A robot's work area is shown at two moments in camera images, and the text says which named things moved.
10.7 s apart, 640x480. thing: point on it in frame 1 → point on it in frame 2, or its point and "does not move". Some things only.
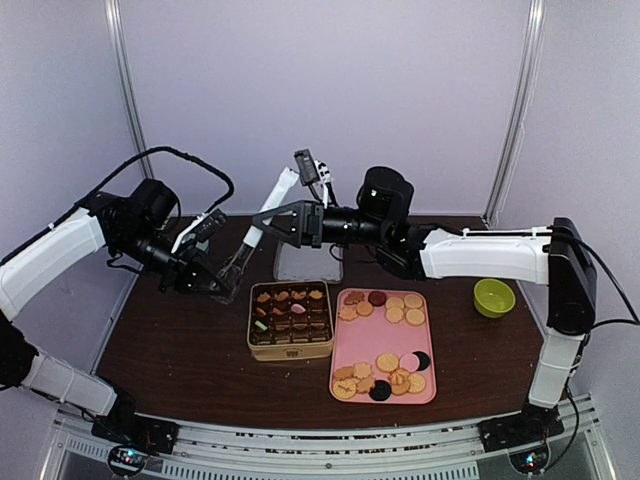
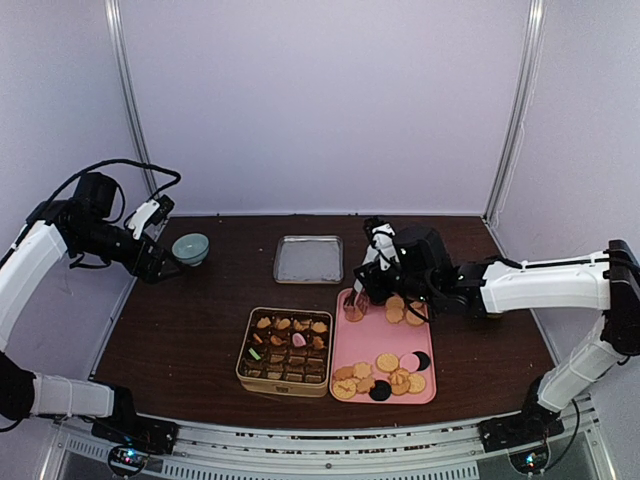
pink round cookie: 409,361 does not move
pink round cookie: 297,308 → 298,340
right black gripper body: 313,228 → 378,293
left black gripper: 182,271 → 148,272
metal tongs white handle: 227,284 → 370,257
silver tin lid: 307,263 does not move
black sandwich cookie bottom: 381,391 does not move
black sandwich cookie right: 424,360 does not move
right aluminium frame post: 521,109 does not move
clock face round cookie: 344,388 does not move
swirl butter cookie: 399,379 does not move
